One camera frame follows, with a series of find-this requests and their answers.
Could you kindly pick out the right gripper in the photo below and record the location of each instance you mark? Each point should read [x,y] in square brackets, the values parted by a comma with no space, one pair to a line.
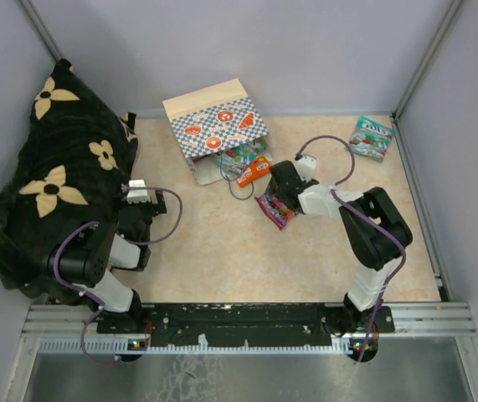
[271,187]

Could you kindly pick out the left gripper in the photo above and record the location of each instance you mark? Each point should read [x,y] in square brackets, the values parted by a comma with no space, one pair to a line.
[156,208]

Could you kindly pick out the purple candy bag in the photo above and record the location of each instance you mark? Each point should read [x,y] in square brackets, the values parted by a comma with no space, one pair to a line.
[275,210]

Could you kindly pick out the orange Fox's candy bag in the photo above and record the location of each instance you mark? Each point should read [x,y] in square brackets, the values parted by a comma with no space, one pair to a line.
[257,169]

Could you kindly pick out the teal mint cherry candy bag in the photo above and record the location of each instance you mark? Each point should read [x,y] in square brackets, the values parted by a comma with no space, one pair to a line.
[232,162]

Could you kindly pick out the teal Fox's mint candy bag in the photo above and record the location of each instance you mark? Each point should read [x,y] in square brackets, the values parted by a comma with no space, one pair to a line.
[370,139]

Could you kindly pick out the checkered paper bag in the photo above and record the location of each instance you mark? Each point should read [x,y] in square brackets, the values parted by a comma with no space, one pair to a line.
[211,120]

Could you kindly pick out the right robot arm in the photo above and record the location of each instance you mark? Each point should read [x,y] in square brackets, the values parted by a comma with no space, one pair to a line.
[376,231]

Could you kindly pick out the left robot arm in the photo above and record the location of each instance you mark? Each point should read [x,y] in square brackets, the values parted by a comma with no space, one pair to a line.
[83,255]

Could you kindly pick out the black floral pillow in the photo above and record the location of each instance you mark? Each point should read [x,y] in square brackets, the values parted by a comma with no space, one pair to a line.
[77,155]

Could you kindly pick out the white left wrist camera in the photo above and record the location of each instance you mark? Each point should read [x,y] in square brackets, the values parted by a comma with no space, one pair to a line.
[136,192]

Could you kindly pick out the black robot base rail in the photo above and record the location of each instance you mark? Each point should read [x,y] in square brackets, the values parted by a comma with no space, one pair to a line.
[236,325]

